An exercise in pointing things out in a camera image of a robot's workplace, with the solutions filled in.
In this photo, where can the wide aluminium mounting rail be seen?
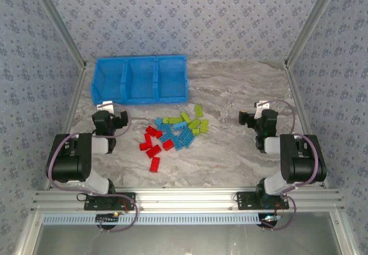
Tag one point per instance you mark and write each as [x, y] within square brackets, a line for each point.
[184, 200]

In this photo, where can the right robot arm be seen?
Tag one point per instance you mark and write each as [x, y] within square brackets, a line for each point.
[302, 160]

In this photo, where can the red square lego brick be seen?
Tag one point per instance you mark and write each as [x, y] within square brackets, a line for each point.
[168, 144]

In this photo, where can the blue plastic bin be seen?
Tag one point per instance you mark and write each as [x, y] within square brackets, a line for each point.
[107, 80]
[171, 77]
[141, 78]

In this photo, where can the blue small lego brick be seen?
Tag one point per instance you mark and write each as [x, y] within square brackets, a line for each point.
[158, 121]

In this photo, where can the red long lego brick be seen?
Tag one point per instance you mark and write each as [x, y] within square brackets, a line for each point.
[153, 151]
[154, 164]

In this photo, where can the blue long lego brick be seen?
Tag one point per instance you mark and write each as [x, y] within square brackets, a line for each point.
[179, 125]
[167, 136]
[164, 127]
[178, 144]
[185, 134]
[188, 141]

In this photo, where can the green long lego brick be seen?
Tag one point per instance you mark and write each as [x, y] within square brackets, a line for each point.
[176, 120]
[186, 117]
[194, 123]
[204, 126]
[198, 110]

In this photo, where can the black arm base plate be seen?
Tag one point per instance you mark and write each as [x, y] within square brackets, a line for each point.
[92, 204]
[244, 201]

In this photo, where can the green small lego brick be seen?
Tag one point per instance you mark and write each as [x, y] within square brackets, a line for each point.
[195, 131]
[166, 120]

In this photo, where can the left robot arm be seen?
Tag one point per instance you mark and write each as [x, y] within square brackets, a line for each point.
[69, 160]

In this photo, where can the red small lego brick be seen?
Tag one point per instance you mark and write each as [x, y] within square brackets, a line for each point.
[143, 146]
[157, 134]

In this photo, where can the aluminium frame leg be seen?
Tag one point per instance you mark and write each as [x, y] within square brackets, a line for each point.
[345, 237]
[27, 237]

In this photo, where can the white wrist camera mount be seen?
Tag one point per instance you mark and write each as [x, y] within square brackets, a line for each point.
[261, 106]
[105, 105]

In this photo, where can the aluminium frame post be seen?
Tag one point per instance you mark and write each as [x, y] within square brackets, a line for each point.
[313, 22]

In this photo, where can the black controller board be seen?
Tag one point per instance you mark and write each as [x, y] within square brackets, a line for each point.
[107, 218]
[268, 220]

